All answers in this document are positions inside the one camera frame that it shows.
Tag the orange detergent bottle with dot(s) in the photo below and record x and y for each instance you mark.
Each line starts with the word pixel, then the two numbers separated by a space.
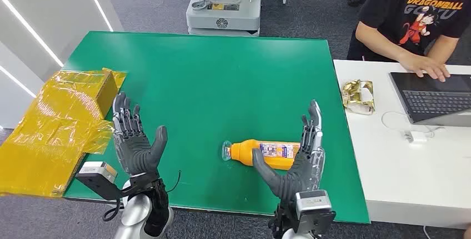
pixel 244 152

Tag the crumpled gold wrapper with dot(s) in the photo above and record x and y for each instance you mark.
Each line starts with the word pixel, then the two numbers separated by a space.
pixel 355 95

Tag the white charger adapter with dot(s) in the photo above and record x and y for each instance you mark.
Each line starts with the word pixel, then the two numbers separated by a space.
pixel 416 137

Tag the person's left forearm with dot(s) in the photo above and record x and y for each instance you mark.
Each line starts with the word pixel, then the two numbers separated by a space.
pixel 441 47

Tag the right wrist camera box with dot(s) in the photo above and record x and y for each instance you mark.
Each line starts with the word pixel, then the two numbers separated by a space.
pixel 312 206

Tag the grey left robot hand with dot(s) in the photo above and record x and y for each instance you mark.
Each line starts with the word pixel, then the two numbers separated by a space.
pixel 134 152

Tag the dark grey laptop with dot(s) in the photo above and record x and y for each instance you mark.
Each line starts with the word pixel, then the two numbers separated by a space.
pixel 434 101

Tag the person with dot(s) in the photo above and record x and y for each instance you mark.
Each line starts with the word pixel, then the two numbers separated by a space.
pixel 397 5

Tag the person's right hand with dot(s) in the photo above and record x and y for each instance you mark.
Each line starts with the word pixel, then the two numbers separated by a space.
pixel 425 66

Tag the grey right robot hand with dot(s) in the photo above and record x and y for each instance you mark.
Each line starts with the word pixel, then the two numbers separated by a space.
pixel 300 178

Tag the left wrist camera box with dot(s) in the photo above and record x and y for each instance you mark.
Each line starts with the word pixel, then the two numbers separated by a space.
pixel 96 173

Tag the yellow taped cardboard box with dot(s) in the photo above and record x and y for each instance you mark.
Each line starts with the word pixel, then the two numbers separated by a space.
pixel 55 127

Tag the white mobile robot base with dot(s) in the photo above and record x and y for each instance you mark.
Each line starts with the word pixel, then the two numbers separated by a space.
pixel 228 16

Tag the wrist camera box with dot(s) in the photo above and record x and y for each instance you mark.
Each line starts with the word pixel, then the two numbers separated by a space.
pixel 96 173
pixel 312 206

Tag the person's right forearm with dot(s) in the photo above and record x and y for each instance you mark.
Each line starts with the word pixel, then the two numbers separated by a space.
pixel 379 44

